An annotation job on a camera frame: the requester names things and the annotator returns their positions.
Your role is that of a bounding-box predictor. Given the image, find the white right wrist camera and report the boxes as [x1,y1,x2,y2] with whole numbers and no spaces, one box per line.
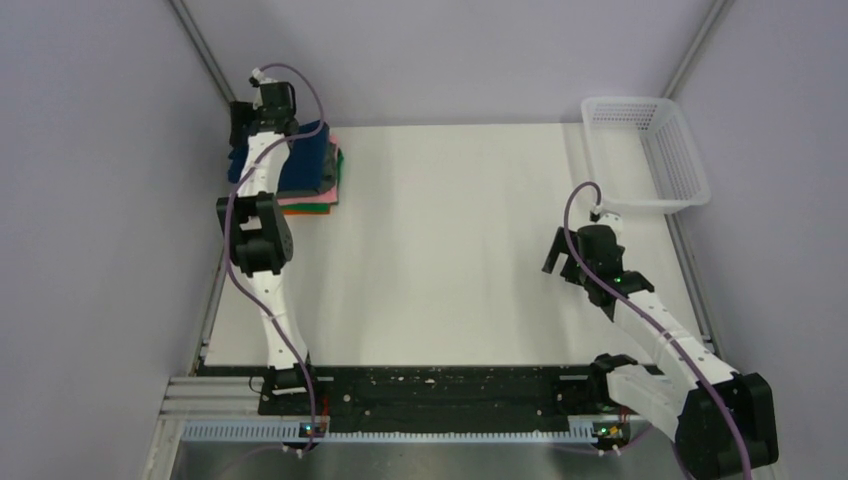
[590,209,624,235]

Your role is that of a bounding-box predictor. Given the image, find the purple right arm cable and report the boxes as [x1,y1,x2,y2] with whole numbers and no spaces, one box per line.
[563,181,755,480]

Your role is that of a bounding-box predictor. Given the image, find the left aluminium frame post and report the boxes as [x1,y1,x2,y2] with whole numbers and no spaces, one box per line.
[165,0,236,104]

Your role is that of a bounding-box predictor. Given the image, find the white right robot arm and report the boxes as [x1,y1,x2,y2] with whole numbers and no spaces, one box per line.
[542,223,780,479]

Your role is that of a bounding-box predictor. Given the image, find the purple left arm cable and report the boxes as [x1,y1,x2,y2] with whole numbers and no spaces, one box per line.
[223,62,327,458]

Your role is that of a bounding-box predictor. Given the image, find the white perforated plastic basket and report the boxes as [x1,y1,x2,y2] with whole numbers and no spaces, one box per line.
[581,96,712,214]

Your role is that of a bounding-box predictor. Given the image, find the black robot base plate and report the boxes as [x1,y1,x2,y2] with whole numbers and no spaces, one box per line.
[258,354,635,434]

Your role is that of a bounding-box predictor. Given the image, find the right aluminium frame post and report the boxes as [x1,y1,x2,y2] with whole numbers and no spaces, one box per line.
[662,0,735,100]

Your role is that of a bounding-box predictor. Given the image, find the white slotted cable duct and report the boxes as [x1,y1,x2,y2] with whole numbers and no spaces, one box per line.
[181,420,624,444]

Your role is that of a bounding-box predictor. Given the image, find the dark blue t shirt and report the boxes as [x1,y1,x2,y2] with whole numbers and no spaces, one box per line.
[227,120,330,194]

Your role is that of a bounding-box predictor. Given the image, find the folded green t shirt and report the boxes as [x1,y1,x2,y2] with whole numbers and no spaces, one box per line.
[278,147,344,212]

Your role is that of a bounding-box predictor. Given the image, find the folded grey t shirt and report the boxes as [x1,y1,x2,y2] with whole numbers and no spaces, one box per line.
[319,141,339,194]

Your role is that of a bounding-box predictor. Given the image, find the folded orange t shirt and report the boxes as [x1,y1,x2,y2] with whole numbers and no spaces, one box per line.
[283,210,331,217]

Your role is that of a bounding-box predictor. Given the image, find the folded pink t shirt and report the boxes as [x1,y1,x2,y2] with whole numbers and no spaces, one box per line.
[277,134,343,205]

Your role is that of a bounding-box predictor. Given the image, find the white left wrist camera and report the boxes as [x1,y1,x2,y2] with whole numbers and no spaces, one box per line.
[249,69,277,88]

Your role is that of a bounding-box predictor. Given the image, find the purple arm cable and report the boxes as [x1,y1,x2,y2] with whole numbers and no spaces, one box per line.
[563,181,755,480]
[223,62,327,458]

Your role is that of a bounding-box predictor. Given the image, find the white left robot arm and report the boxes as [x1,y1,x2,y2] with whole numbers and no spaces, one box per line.
[216,79,321,416]

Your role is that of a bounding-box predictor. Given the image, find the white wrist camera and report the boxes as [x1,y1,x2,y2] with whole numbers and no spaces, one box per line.
[249,69,277,88]
[590,209,624,235]

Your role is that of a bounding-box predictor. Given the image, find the aluminium frame post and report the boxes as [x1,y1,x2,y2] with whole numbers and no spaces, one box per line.
[165,0,236,104]
[662,0,735,100]

